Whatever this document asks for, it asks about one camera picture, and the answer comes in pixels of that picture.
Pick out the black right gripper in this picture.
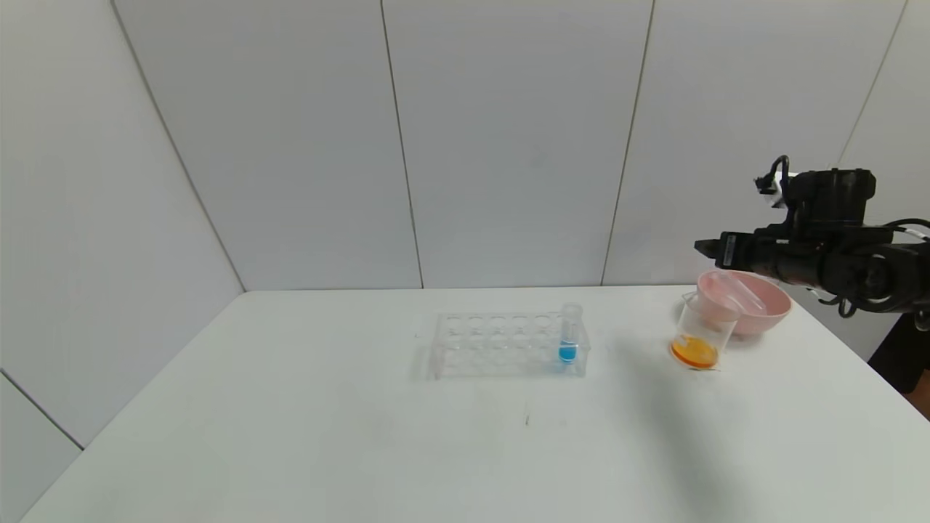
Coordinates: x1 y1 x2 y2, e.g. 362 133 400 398
694 230 793 281

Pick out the test tube with yellow pigment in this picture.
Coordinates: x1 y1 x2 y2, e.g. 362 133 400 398
708 272 768 317

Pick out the clear glass beaker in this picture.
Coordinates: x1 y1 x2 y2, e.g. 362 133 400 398
670 291 740 371

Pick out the test tube with blue pigment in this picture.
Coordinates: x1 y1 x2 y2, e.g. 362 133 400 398
561 304 584 365

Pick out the clear plastic test tube rack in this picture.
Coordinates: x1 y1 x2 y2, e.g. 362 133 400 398
429 312 591 380

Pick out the pink plastic bowl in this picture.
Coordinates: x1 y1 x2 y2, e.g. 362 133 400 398
696 271 793 337

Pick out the black background object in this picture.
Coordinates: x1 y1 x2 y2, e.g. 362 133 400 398
868 314 930 397

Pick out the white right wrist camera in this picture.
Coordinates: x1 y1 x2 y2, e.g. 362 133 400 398
754 173 800 210

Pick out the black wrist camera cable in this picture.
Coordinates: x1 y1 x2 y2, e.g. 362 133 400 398
756 155 793 211

